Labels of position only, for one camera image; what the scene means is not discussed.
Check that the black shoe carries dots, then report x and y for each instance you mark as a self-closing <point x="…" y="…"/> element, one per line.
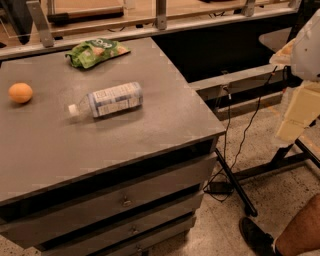
<point x="257" y="240"/>

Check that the orange fruit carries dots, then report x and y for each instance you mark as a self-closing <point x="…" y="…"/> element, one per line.
<point x="20" y="93"/>

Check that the grey drawer cabinet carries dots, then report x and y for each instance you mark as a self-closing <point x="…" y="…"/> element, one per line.
<point x="108" y="186"/>

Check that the clear plastic bottle blue label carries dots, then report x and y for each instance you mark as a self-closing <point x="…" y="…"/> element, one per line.
<point x="108" y="101"/>

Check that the black power adapter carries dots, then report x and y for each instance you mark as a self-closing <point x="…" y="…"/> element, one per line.
<point x="220" y="188"/>

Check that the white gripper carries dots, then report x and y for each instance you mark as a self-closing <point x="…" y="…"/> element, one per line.
<point x="307" y="53"/>

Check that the green snack bag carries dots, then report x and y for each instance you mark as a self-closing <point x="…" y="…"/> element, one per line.
<point x="89" y="53"/>

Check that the metal railing frame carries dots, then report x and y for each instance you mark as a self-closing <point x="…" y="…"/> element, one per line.
<point x="61" y="24"/>

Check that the person's bare leg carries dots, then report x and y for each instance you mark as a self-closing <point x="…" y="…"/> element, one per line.
<point x="302" y="234"/>

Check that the black metal stand frame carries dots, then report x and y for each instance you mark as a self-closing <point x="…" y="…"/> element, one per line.
<point x="295" y="153"/>

